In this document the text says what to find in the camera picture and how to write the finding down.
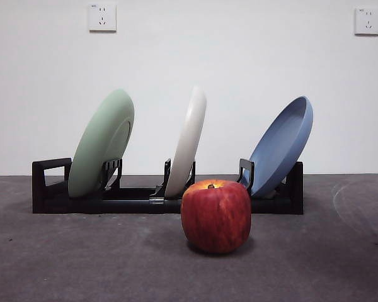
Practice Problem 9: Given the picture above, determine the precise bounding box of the red apple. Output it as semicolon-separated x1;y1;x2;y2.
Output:
180;179;252;254

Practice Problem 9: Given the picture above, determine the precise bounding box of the light green round plate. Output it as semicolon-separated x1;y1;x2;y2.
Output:
67;88;135;198

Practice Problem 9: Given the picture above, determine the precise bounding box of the white round plate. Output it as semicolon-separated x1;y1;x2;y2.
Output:
164;85;208;198

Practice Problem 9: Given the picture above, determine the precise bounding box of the black plate rack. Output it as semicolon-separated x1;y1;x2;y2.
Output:
31;157;304;216

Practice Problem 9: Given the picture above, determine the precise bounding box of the blue round plate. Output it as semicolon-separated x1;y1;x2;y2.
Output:
248;96;314;198

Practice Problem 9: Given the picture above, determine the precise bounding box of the white wall socket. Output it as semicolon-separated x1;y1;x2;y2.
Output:
354;7;378;36
88;3;118;33

